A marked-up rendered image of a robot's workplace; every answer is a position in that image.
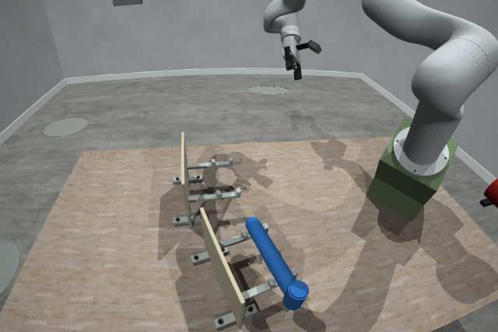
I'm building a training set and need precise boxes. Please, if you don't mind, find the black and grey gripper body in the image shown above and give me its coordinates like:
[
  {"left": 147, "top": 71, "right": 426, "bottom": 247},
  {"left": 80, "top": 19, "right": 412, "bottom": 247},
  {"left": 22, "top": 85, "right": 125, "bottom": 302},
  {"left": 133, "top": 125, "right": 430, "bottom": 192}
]
[{"left": 282, "top": 36, "right": 301, "bottom": 65}]

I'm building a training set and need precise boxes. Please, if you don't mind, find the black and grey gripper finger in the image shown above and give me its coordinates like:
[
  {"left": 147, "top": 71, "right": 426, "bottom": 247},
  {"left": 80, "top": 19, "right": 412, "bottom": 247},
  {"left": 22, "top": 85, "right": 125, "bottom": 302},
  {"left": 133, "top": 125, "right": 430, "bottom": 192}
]
[
  {"left": 293, "top": 62, "right": 302, "bottom": 80},
  {"left": 284, "top": 47, "right": 294, "bottom": 71}
]

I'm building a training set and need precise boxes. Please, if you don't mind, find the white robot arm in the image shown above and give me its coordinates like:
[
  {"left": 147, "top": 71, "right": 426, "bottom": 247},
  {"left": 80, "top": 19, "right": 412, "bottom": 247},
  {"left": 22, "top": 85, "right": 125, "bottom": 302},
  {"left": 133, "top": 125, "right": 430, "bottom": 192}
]
[{"left": 263, "top": 0, "right": 498, "bottom": 176}]

